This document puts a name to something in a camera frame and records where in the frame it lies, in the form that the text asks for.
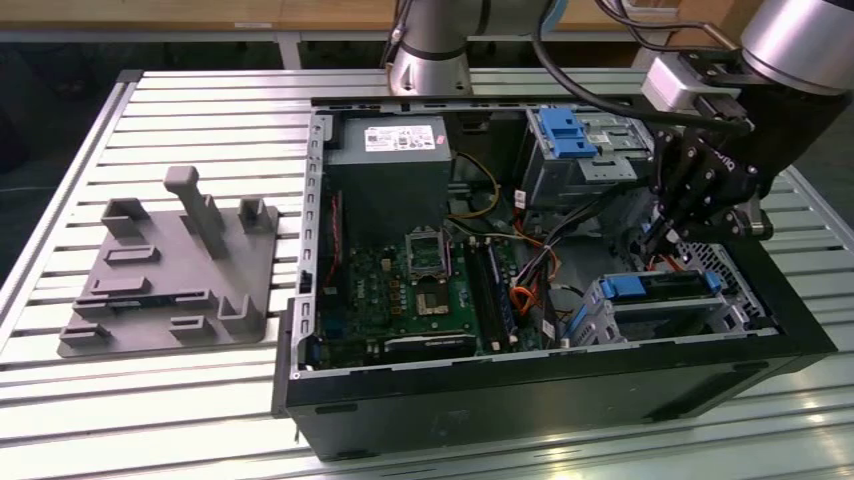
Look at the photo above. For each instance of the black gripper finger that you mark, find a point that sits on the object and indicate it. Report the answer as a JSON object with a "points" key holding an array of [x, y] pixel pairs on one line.
{"points": [[676, 170], [733, 225]]}

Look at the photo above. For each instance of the hard disk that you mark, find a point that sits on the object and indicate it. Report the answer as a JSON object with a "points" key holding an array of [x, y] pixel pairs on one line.
{"points": [[623, 289]]}

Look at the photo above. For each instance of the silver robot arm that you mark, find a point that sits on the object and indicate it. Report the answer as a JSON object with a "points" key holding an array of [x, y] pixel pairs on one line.
{"points": [[427, 50]]}

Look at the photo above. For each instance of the silver metal disk bay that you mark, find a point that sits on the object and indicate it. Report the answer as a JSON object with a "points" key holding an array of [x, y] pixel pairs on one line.
{"points": [[673, 320]]}

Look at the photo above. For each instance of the black RAM slot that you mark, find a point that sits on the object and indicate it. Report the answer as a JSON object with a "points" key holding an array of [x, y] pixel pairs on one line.
{"points": [[479, 290], [501, 290]]}

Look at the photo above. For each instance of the drive cage with blue latch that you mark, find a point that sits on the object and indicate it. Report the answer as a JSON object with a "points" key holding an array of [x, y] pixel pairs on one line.
{"points": [[567, 165]]}

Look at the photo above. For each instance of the CPU socket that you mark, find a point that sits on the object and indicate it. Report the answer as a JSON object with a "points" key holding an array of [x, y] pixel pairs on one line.
{"points": [[427, 250]]}

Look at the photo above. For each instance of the grey power supply unit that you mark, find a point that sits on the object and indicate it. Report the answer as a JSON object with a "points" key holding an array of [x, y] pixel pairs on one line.
{"points": [[387, 195]]}

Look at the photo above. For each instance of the tan chipset heat sink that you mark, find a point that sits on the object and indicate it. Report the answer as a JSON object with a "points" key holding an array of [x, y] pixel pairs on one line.
{"points": [[431, 304]]}

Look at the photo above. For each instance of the black graphics card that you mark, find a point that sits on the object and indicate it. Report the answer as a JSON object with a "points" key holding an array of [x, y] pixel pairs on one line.
{"points": [[427, 345]]}

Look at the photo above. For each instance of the green motherboard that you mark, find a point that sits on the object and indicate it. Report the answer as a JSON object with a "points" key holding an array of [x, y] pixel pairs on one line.
{"points": [[373, 300]]}

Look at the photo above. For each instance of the black PC case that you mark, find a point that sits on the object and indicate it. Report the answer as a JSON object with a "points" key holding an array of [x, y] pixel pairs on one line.
{"points": [[467, 410]]}

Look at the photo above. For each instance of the grey parts rack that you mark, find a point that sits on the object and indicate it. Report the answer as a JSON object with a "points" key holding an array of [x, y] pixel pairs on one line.
{"points": [[166, 280]]}

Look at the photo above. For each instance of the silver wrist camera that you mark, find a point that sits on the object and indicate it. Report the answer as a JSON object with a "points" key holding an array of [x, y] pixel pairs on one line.
{"points": [[673, 82]]}

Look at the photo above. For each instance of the wooden desk with grey frame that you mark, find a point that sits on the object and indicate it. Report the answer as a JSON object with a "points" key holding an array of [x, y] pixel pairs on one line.
{"points": [[200, 10]]}

